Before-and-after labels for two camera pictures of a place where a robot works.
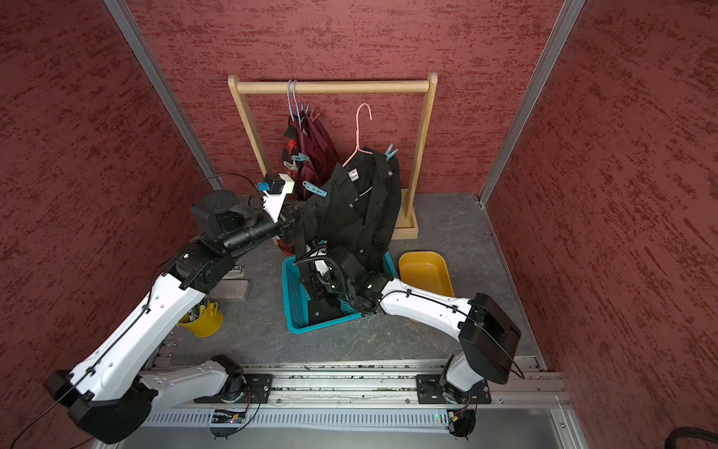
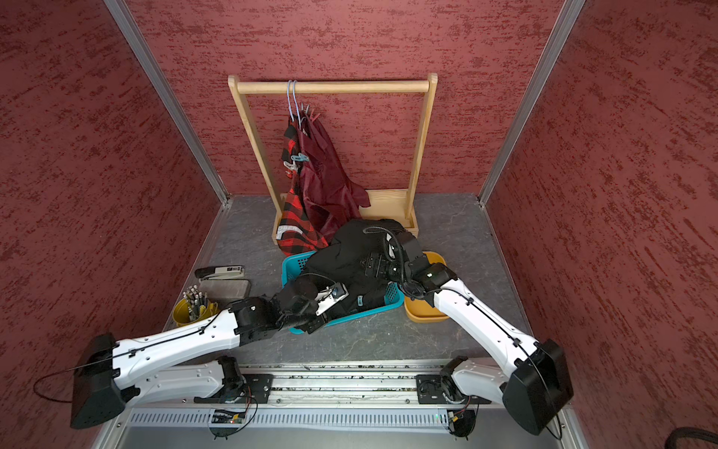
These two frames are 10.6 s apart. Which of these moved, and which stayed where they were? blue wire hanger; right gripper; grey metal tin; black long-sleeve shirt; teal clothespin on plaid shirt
Moved: black long-sleeve shirt; right gripper
Stayed: teal clothespin on plaid shirt; grey metal tin; blue wire hanger
